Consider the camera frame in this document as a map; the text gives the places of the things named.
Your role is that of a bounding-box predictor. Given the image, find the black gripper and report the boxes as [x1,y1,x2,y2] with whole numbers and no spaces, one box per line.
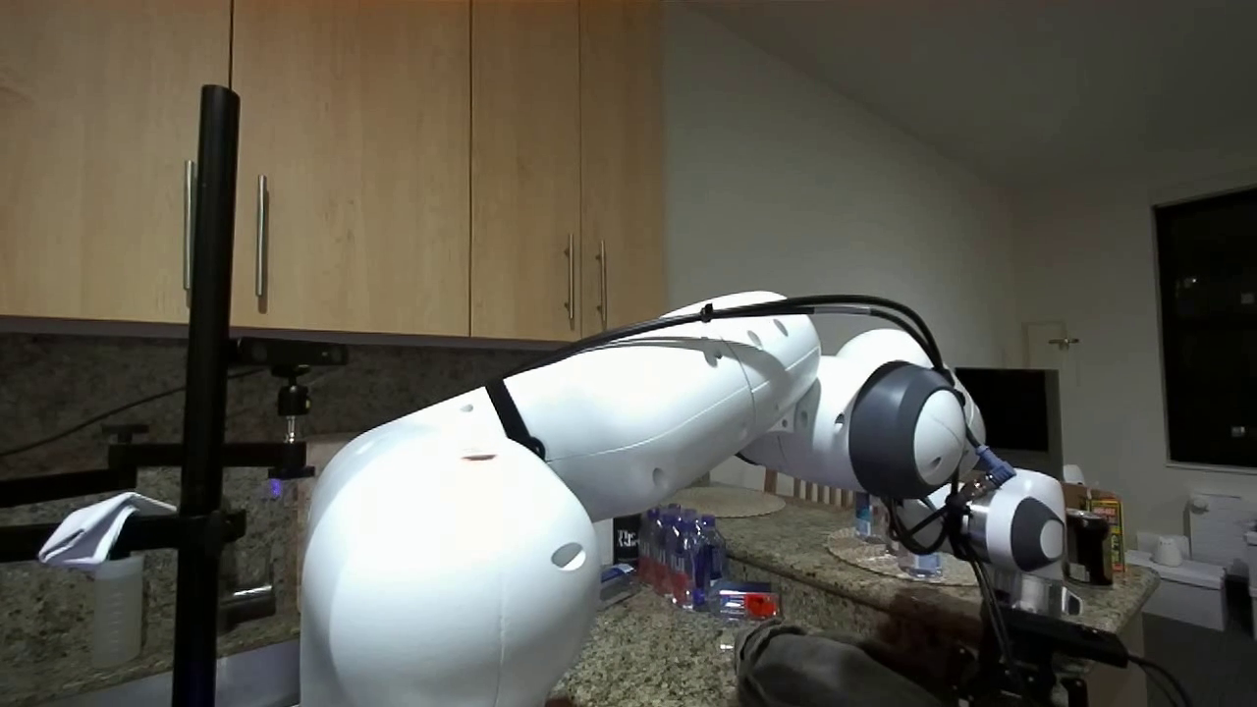
[975,600,1133,707]

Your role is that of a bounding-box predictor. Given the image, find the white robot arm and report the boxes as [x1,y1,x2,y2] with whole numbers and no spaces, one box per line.
[298,291,1074,707]

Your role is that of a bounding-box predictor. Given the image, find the dark drink can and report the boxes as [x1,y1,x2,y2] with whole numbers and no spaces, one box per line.
[1066,511,1111,586]

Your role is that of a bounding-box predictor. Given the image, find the black television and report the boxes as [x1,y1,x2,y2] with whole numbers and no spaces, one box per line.
[960,369,1062,477]

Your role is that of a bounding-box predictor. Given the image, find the black pressure cooker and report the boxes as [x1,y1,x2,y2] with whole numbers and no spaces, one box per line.
[735,619,948,707]

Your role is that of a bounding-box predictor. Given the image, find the pack of water bottles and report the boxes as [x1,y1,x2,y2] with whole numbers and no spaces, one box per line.
[642,505,777,619]

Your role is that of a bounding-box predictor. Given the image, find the dark window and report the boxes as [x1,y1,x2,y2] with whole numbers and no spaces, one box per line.
[1155,188,1257,466]

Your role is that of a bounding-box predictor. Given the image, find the wooden upper cabinets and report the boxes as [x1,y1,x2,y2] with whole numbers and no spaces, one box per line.
[0,0,663,343]

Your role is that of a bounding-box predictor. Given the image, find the white tissue container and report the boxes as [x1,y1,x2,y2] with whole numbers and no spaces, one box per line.
[40,490,178,668]

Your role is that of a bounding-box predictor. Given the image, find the black camera stand pole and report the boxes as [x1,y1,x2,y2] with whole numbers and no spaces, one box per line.
[172,84,240,707]

